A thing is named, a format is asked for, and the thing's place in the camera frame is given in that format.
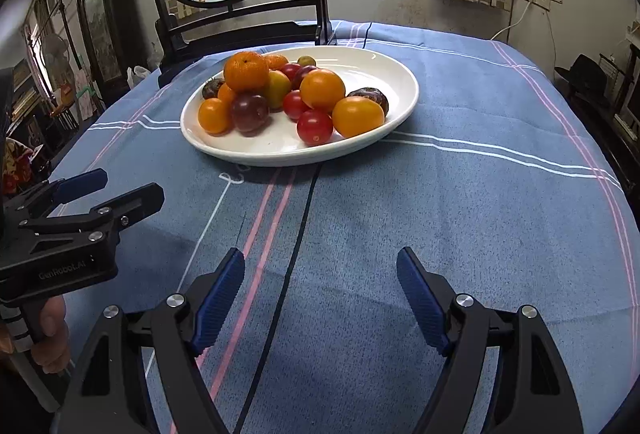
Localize red patterned cloth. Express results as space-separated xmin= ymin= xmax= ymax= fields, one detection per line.
xmin=0 ymin=139 xmax=36 ymax=195

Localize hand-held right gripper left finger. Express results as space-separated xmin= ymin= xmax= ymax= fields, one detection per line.
xmin=50 ymin=247 xmax=247 ymax=434

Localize yellow-green tomato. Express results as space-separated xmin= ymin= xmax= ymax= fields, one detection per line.
xmin=264 ymin=70 xmax=292 ymax=110

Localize white cable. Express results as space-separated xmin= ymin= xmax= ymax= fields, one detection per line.
xmin=490 ymin=0 xmax=533 ymax=42

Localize standing fan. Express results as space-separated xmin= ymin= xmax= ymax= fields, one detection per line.
xmin=40 ymin=32 xmax=71 ymax=70

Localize blue striped tablecloth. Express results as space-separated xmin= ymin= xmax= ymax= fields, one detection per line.
xmin=45 ymin=19 xmax=640 ymax=434

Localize black hat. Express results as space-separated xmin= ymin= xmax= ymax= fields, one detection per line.
xmin=554 ymin=53 xmax=610 ymax=102

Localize person's left hand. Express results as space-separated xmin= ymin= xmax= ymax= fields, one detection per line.
xmin=30 ymin=295 xmax=71 ymax=375

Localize large mandarin orange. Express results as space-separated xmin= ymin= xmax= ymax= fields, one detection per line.
xmin=223 ymin=51 xmax=270 ymax=94

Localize orange tomato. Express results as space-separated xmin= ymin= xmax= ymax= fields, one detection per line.
xmin=197 ymin=98 xmax=234 ymax=135
xmin=299 ymin=69 xmax=347 ymax=111
xmin=331 ymin=96 xmax=386 ymax=139

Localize white oval plate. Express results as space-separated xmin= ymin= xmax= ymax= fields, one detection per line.
xmin=180 ymin=45 xmax=420 ymax=167

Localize dark purple tomato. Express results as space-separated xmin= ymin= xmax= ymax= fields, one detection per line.
xmin=291 ymin=65 xmax=318 ymax=90
xmin=230 ymin=92 xmax=271 ymax=133

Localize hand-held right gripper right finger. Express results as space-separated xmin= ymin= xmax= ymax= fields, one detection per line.
xmin=396 ymin=245 xmax=585 ymax=434

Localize black cable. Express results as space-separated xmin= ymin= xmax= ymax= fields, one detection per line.
xmin=232 ymin=161 xmax=323 ymax=434

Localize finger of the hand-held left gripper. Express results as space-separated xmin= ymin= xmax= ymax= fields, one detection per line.
xmin=17 ymin=183 xmax=166 ymax=251
xmin=2 ymin=168 xmax=109 ymax=215

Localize clear plastic bag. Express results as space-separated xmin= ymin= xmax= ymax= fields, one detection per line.
xmin=126 ymin=64 xmax=152 ymax=90

